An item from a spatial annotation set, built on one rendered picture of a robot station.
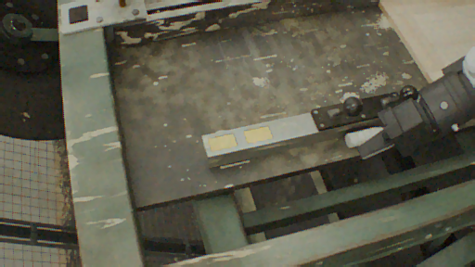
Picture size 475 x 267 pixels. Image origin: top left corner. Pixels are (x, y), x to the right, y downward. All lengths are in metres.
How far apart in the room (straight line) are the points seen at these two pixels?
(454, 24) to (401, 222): 0.63
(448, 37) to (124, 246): 0.92
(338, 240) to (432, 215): 0.19
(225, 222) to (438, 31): 0.73
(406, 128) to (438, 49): 0.48
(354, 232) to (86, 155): 0.49
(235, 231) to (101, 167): 0.27
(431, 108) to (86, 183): 0.58
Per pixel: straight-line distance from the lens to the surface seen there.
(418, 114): 0.83
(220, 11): 1.18
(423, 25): 1.33
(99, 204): 0.85
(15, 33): 1.60
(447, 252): 1.57
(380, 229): 0.90
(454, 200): 0.98
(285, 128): 0.99
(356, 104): 0.90
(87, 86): 1.01
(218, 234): 0.95
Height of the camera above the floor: 2.22
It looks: 40 degrees down
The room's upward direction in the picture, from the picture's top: 75 degrees counter-clockwise
